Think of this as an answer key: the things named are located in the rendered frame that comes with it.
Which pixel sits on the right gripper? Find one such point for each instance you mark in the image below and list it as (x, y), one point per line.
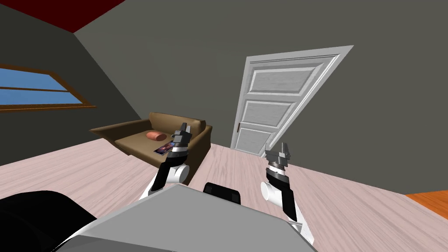
(277, 161)

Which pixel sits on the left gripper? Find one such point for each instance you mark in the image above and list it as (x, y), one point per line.
(181, 141)

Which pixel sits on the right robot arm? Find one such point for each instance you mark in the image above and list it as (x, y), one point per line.
(281, 189)

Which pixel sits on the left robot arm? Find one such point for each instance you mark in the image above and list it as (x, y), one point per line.
(168, 175)

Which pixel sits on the white panelled door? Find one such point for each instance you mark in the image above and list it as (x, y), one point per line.
(276, 101)

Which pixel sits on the brown sofa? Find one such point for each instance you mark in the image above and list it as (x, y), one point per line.
(136, 140)

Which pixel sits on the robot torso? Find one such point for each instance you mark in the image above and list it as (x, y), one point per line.
(189, 224)

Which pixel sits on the brown framed window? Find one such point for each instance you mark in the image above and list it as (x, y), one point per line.
(31, 87)

